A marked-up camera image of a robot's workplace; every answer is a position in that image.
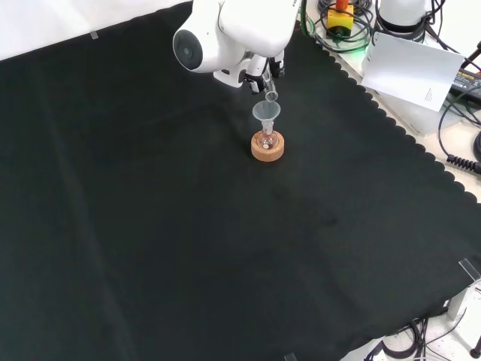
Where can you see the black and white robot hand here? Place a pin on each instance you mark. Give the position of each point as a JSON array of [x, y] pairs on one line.
[[255, 71]]

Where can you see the clear glass graduated cylinder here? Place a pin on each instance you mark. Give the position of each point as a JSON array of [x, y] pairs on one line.
[[271, 94]]

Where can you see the clear round-bottom flask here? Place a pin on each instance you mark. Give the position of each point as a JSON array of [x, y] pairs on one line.
[[267, 140]]

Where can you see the clear funnel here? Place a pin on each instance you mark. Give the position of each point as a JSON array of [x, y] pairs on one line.
[[266, 111]]

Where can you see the yellow stop button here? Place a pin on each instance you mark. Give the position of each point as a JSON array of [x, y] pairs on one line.
[[340, 20]]

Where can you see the pale board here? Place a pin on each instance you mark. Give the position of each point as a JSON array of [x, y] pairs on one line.
[[409, 67]]

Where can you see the clear tape piece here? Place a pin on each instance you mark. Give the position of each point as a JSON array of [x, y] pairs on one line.
[[469, 269], [94, 35]]

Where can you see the black cloth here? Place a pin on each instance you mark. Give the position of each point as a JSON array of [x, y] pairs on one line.
[[150, 225]]

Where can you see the black power adapter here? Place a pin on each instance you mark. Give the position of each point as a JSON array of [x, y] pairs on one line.
[[467, 84]]

